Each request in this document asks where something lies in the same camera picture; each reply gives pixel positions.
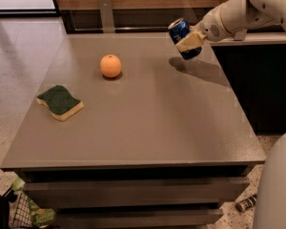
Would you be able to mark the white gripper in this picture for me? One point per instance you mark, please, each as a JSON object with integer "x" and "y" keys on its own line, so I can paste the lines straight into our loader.
{"x": 212, "y": 25}

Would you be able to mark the blue pepsi can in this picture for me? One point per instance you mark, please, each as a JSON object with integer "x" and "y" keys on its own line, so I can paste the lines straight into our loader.
{"x": 178, "y": 29}

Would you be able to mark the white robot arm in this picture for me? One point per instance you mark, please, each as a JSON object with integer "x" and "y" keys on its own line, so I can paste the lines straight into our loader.
{"x": 270, "y": 209}

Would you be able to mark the orange fruit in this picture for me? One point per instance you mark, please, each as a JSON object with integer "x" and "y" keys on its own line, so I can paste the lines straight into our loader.
{"x": 110, "y": 66}

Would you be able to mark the grey drawer cabinet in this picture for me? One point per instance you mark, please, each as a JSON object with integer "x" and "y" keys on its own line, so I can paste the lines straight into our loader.
{"x": 163, "y": 117}

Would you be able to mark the green and yellow sponge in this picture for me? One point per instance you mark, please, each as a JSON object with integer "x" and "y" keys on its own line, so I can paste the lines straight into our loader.
{"x": 60, "y": 102}

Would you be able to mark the upper grey drawer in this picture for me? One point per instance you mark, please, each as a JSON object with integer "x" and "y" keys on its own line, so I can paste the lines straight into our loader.
{"x": 116, "y": 193}

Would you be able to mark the grey drawer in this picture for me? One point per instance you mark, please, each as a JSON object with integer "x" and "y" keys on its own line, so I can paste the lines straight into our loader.
{"x": 139, "y": 219}
{"x": 116, "y": 193}

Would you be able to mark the white power strip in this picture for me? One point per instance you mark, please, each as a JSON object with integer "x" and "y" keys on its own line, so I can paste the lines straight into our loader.
{"x": 246, "y": 204}

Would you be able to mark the lower grey drawer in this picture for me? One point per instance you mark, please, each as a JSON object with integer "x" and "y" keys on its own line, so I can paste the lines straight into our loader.
{"x": 139, "y": 219}

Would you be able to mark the green snack bag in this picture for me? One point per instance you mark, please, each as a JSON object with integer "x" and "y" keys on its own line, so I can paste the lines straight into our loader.
{"x": 40, "y": 218}

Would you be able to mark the black bag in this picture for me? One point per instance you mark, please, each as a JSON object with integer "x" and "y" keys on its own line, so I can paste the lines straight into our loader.
{"x": 5, "y": 200}

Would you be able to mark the right metal bracket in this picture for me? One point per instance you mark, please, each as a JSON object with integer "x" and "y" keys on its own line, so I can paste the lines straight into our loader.
{"x": 240, "y": 35}

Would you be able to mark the metal bracket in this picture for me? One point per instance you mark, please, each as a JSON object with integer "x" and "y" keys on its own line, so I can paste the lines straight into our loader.
{"x": 240, "y": 35}
{"x": 106, "y": 14}

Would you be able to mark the metal rail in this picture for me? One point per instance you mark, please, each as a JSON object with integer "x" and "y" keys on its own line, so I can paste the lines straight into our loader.
{"x": 122, "y": 29}

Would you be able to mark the left metal bracket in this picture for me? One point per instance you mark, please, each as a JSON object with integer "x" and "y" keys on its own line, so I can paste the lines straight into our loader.
{"x": 106, "y": 14}

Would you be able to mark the wire mesh basket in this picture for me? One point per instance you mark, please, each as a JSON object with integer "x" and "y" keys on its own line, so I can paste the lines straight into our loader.
{"x": 20, "y": 217}

